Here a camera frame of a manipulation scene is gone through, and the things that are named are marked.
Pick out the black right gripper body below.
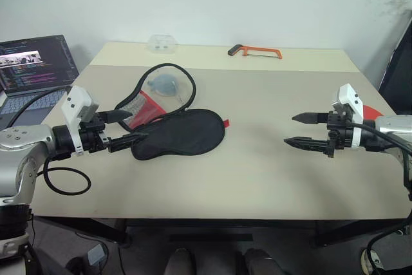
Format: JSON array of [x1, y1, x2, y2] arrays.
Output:
[[324, 110, 354, 160]]

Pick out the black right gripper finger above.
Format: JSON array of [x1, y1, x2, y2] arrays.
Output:
[[283, 137, 331, 154], [291, 111, 330, 126]]

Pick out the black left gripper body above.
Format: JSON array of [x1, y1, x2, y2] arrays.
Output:
[[79, 116, 112, 154]]

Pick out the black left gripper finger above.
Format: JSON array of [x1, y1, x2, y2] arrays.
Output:
[[108, 131, 150, 154], [96, 110, 133, 125]]

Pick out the red and black paddle case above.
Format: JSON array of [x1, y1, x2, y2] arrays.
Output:
[[114, 62, 232, 162]]

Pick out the grey round fluffy object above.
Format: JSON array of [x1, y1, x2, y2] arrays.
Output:
[[148, 74, 178, 97]]

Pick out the black upright panel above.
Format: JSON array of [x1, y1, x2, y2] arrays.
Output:
[[377, 10, 412, 117]]

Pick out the clear plastic container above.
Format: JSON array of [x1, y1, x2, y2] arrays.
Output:
[[147, 33, 180, 55]]

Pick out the grey laptop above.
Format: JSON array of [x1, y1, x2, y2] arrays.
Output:
[[0, 33, 80, 128]]

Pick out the orange hacksaw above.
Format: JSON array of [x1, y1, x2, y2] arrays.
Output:
[[227, 44, 285, 61]]

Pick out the grey power adapter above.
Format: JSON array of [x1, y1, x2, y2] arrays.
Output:
[[86, 243, 108, 267]]

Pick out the dark rounded shape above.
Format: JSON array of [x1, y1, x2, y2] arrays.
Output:
[[242, 247, 285, 275], [165, 247, 196, 275]]

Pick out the white round floor object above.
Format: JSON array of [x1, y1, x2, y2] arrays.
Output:
[[361, 248, 388, 275]]

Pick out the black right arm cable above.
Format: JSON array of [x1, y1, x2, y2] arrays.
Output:
[[346, 121, 412, 275]]

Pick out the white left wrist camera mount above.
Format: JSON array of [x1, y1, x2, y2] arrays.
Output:
[[61, 85, 99, 154]]

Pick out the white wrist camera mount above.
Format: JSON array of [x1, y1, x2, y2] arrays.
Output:
[[61, 85, 99, 154], [331, 83, 366, 151]]

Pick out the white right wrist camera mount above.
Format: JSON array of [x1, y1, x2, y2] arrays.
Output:
[[331, 83, 366, 151]]

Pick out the black table frame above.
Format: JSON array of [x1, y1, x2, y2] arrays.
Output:
[[31, 209, 412, 251]]

